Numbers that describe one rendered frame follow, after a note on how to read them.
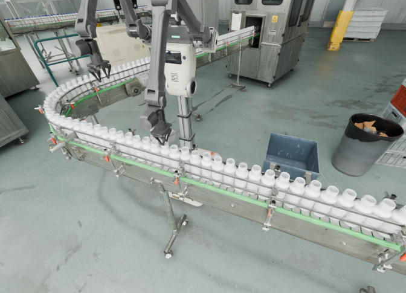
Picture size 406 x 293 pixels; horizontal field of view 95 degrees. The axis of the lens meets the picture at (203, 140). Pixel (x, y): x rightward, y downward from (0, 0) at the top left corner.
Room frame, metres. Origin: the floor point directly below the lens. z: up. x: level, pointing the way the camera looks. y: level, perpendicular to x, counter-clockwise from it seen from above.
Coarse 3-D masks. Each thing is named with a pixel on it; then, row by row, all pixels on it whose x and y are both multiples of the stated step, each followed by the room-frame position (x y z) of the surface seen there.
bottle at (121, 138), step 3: (117, 132) 0.86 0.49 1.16; (120, 132) 0.87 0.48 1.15; (117, 135) 0.84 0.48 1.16; (120, 135) 0.84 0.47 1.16; (123, 135) 0.85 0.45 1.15; (117, 138) 0.85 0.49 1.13; (120, 138) 0.84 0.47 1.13; (123, 138) 0.85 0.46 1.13; (117, 141) 0.83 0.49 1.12; (120, 141) 0.83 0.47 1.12; (123, 141) 0.83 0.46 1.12; (120, 147) 0.83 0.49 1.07; (123, 147) 0.83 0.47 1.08; (126, 147) 0.84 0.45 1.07; (123, 150) 0.83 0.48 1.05; (126, 150) 0.83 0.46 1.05; (123, 153) 0.83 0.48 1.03
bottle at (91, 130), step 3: (90, 123) 0.97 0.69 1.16; (87, 126) 0.94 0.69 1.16; (90, 126) 0.94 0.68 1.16; (93, 126) 0.96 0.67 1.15; (90, 129) 0.94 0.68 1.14; (93, 129) 0.95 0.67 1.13; (87, 132) 0.93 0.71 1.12; (90, 132) 0.93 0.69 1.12; (93, 132) 0.93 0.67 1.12; (90, 138) 0.93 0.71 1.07; (93, 138) 0.92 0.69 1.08; (96, 138) 0.93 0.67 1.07; (93, 141) 0.92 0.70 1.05; (96, 141) 0.93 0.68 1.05
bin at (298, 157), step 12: (276, 144) 1.06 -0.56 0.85; (288, 144) 1.03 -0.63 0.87; (300, 144) 1.00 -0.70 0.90; (312, 144) 0.97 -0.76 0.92; (276, 156) 1.05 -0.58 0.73; (288, 156) 1.01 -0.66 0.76; (300, 156) 0.98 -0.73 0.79; (312, 156) 0.90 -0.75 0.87; (264, 168) 0.80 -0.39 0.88; (288, 168) 0.75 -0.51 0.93; (300, 168) 0.92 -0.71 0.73; (312, 168) 0.81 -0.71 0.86; (312, 180) 0.69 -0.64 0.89
